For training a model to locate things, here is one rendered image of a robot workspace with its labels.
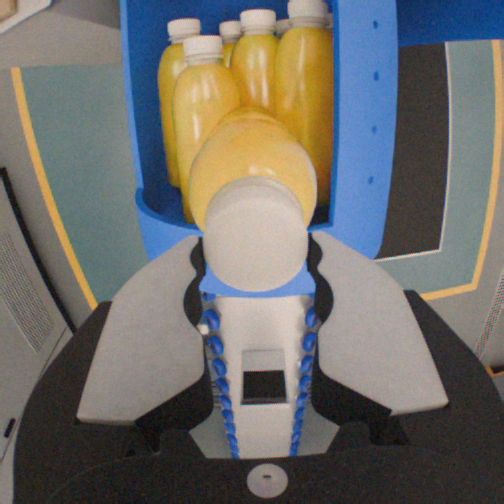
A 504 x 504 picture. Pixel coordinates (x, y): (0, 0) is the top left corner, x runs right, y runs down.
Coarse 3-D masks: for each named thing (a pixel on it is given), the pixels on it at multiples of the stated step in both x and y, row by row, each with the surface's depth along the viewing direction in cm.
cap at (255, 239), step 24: (240, 192) 12; (264, 192) 11; (216, 216) 11; (240, 216) 11; (264, 216) 11; (288, 216) 11; (216, 240) 11; (240, 240) 12; (264, 240) 12; (288, 240) 12; (216, 264) 12; (240, 264) 12; (264, 264) 12; (288, 264) 12; (240, 288) 13; (264, 288) 12
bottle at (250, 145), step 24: (240, 120) 18; (264, 120) 18; (216, 144) 15; (240, 144) 14; (264, 144) 14; (288, 144) 15; (192, 168) 16; (216, 168) 14; (240, 168) 13; (264, 168) 13; (288, 168) 14; (312, 168) 16; (192, 192) 15; (216, 192) 13; (288, 192) 13; (312, 192) 15
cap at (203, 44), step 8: (184, 40) 27; (192, 40) 26; (200, 40) 26; (208, 40) 26; (216, 40) 27; (184, 48) 27; (192, 48) 26; (200, 48) 26; (208, 48) 27; (216, 48) 27
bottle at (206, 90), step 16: (192, 64) 28; (208, 64) 27; (176, 80) 29; (192, 80) 27; (208, 80) 27; (224, 80) 28; (176, 96) 28; (192, 96) 27; (208, 96) 27; (224, 96) 28; (176, 112) 29; (192, 112) 28; (208, 112) 28; (224, 112) 29; (176, 128) 30; (192, 128) 29; (208, 128) 29; (176, 144) 31; (192, 144) 30; (192, 160) 31
